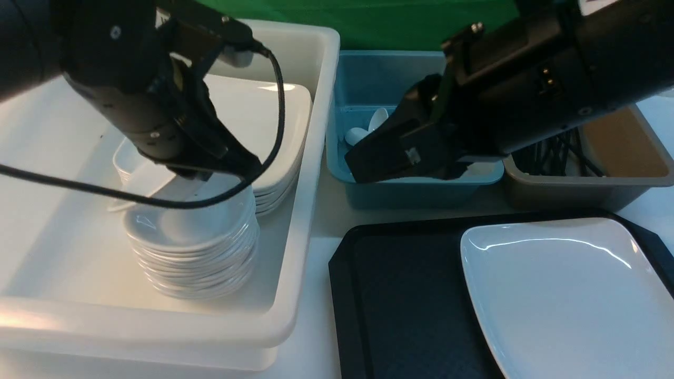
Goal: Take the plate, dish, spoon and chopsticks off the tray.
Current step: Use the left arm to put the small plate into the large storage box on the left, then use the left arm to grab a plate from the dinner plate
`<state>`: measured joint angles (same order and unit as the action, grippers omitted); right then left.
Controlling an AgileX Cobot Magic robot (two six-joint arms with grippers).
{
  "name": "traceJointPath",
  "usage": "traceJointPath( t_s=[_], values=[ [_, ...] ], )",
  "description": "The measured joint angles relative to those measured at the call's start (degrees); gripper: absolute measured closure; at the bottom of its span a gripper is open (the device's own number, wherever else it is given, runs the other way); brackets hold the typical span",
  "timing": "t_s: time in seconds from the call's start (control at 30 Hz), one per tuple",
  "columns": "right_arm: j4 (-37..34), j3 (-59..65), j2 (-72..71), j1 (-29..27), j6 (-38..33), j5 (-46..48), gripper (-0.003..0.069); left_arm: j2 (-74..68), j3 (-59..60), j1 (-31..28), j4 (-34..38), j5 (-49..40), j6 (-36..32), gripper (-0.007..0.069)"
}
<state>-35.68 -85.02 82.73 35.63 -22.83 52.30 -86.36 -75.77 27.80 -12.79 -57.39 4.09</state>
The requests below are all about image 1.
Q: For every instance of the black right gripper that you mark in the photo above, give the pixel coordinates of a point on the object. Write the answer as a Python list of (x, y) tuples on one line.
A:
[(448, 120)]

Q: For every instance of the blue plastic bin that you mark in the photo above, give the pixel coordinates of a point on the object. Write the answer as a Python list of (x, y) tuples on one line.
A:
[(366, 81)]

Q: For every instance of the black serving tray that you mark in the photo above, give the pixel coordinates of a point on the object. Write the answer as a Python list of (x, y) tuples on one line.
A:
[(401, 305)]

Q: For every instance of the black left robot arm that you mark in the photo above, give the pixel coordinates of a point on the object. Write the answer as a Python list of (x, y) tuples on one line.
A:
[(33, 32)]

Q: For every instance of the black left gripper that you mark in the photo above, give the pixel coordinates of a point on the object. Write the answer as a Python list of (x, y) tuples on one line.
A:
[(151, 87)]

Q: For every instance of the white small bowl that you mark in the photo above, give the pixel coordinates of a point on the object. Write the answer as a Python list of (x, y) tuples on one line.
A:
[(159, 182)]

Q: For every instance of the large white plastic tub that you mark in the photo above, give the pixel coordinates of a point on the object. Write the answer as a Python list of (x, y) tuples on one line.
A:
[(76, 304)]

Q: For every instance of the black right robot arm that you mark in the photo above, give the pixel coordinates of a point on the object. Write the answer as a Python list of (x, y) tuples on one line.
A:
[(550, 69)]

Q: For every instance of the stack of white square plates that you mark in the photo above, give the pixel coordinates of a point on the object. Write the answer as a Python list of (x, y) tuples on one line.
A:
[(249, 110)]

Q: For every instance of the large white rice plate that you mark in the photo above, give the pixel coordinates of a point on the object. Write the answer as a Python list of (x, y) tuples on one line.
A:
[(573, 298)]

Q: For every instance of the pile of black chopsticks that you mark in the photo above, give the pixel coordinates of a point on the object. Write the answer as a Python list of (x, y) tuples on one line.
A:
[(562, 155)]

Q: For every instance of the green backdrop cloth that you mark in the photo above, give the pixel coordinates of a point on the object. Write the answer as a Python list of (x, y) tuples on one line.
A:
[(380, 25)]

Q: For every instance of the brown plastic bin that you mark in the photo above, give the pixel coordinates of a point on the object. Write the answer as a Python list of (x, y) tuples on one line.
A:
[(623, 144)]

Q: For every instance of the stack of white small bowls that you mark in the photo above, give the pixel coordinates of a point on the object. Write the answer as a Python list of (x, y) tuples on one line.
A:
[(197, 254)]

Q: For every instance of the white spoon in bin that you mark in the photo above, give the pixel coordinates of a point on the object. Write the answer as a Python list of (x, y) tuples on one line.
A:
[(377, 119), (354, 135)]

